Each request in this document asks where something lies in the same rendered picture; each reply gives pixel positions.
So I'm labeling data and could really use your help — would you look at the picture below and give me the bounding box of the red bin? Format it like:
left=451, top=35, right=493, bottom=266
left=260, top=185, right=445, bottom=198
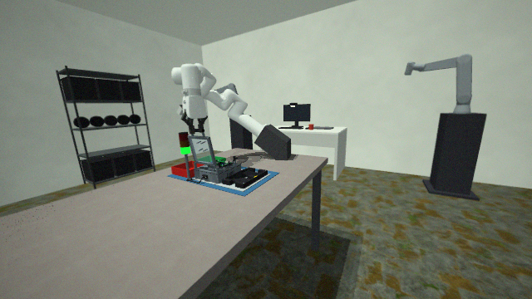
left=171, top=161, right=204, bottom=178

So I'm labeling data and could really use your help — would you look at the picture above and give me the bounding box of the green circuit board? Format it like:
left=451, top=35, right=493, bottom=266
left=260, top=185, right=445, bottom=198
left=216, top=160, right=232, bottom=166

